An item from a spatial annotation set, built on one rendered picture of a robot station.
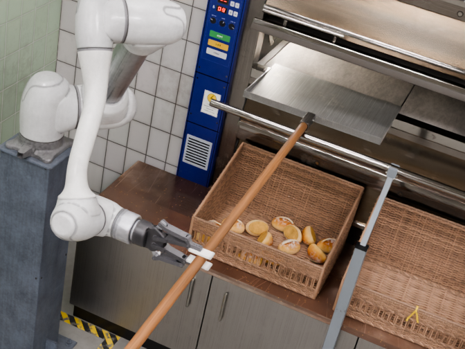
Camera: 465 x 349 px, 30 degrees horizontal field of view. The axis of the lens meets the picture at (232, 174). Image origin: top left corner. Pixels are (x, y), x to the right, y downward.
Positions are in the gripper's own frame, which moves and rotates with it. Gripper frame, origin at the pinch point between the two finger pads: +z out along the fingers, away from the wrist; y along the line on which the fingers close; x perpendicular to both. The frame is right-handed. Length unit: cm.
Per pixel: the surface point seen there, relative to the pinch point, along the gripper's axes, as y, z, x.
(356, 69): -1, 2, -159
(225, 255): 55, -13, -77
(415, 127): -1, 36, -125
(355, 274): 32, 37, -65
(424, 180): 0, 47, -88
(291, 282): 55, 14, -77
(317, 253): 52, 18, -97
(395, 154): 14, 32, -126
